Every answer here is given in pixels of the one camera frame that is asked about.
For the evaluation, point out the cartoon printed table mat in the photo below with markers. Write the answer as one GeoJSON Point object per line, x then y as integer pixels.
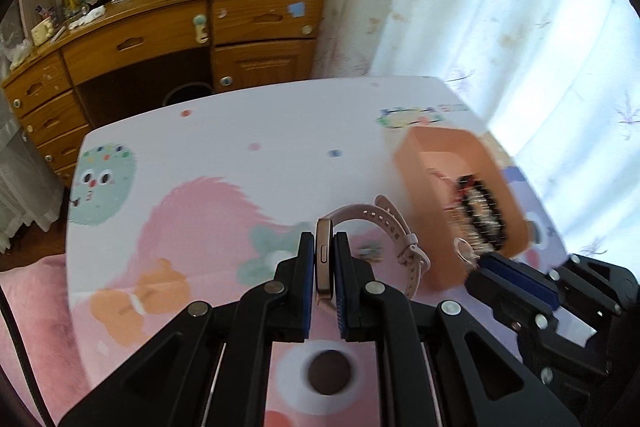
{"type": "Point", "coordinates": [201, 200]}

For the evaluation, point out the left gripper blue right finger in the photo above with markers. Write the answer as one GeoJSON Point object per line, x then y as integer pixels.
{"type": "Point", "coordinates": [349, 275]}

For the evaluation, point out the pink plastic tray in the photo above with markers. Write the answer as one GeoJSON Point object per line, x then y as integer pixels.
{"type": "Point", "coordinates": [430, 161]}

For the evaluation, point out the pink smartwatch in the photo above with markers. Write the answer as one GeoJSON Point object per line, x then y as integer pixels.
{"type": "Point", "coordinates": [392, 235]}

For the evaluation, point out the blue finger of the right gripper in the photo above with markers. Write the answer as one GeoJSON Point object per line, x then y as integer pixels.
{"type": "Point", "coordinates": [510, 305]}
{"type": "Point", "coordinates": [519, 274]}

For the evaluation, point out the wooden desk with drawers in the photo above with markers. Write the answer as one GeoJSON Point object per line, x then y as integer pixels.
{"type": "Point", "coordinates": [141, 55]}

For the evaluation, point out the white lace covered furniture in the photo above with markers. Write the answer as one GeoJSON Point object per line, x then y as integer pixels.
{"type": "Point", "coordinates": [31, 193]}

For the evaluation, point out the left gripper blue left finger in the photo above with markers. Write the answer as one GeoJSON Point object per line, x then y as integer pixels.
{"type": "Point", "coordinates": [303, 287]}

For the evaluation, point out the white floral curtain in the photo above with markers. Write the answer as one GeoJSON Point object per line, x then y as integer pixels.
{"type": "Point", "coordinates": [556, 82]}

